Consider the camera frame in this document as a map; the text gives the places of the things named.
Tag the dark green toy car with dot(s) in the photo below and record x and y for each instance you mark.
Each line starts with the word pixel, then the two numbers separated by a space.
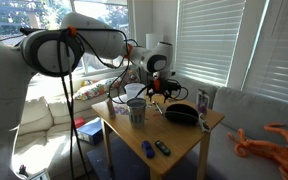
pixel 162 147

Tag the blue toy car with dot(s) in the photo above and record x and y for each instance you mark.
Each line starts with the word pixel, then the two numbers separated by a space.
pixel 148 149

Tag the small red box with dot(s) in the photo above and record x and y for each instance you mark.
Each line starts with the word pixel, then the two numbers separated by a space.
pixel 80 122

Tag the thin silver metal utensil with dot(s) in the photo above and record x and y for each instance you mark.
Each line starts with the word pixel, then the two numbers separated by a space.
pixel 158 108

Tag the silver metal cup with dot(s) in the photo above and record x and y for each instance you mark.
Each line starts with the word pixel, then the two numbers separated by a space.
pixel 136 115

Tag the white sofa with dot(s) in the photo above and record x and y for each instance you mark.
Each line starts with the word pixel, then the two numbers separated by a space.
pixel 40 113

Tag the white lamp shade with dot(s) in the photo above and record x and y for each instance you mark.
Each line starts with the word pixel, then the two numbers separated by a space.
pixel 152 38

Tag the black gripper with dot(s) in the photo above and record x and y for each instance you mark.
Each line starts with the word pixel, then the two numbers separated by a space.
pixel 160 83

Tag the clear plastic cup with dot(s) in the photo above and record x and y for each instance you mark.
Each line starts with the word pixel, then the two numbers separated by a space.
pixel 134 90

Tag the grey sofa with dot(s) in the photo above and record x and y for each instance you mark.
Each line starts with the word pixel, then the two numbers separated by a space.
pixel 250 110

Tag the small snack packet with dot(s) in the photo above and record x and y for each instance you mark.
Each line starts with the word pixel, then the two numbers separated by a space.
pixel 121 110

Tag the orange squid plush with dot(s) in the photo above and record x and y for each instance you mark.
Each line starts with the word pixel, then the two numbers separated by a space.
pixel 277 156

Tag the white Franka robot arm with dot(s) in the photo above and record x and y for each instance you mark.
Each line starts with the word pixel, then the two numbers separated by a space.
pixel 4 83

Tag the dark rug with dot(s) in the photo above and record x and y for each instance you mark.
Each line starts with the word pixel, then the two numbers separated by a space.
pixel 124 163

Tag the small black white toy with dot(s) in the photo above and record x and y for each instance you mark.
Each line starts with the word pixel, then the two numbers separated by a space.
pixel 204 126

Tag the floral cushion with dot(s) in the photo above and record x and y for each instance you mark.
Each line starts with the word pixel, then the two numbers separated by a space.
pixel 94 90

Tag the blue box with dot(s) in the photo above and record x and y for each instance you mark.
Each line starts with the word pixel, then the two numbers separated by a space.
pixel 91 131

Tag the black camera stand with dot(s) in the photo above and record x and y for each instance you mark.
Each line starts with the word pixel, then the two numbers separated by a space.
pixel 30 30

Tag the wooden table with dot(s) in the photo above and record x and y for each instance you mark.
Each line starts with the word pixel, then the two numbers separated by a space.
pixel 177 136

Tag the white food pouch green cap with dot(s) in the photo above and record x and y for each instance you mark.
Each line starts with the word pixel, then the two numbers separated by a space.
pixel 110 109

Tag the black glasses case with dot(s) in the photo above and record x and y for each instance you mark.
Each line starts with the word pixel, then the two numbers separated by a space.
pixel 181 114

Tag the white window blind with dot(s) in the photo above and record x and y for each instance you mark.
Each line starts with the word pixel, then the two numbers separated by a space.
pixel 277 50
pixel 207 40

